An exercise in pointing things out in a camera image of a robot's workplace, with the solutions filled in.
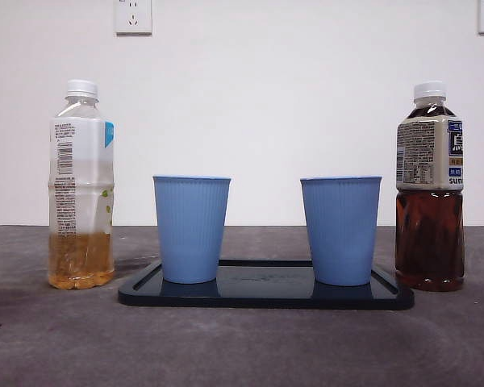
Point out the pale tea bottle white label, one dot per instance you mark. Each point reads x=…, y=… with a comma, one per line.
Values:
x=78, y=161

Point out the dark tea bottle cream label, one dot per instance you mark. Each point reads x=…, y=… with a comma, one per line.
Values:
x=427, y=230

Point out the blue ribbed plastic cup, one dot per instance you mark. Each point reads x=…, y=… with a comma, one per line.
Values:
x=190, y=230
x=340, y=230

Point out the dark rectangular tray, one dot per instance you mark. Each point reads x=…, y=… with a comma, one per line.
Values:
x=266, y=299

